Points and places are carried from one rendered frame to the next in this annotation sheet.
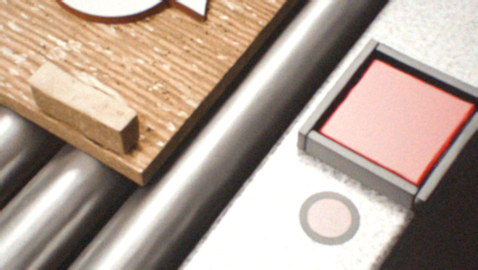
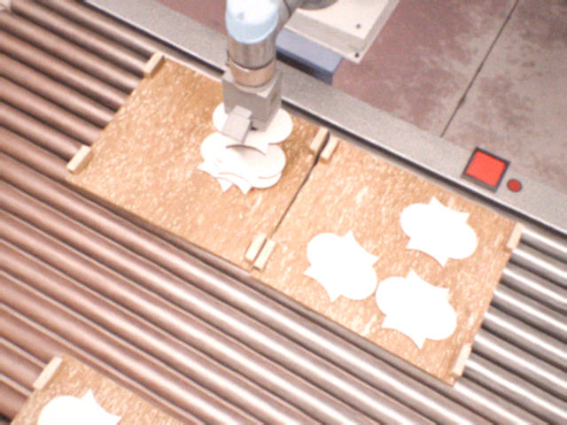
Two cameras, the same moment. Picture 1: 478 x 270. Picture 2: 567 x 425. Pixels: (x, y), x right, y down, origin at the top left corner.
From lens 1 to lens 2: 1.17 m
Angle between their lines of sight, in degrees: 44
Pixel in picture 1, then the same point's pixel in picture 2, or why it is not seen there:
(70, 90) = (515, 238)
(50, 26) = (480, 255)
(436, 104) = (479, 159)
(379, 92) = (478, 172)
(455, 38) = (449, 158)
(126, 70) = (490, 233)
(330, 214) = (513, 185)
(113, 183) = not seen: hidden behind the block
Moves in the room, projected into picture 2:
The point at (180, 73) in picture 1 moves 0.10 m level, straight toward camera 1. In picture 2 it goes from (487, 220) to (536, 211)
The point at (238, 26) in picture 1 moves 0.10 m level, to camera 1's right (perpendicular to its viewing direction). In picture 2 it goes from (467, 205) to (454, 162)
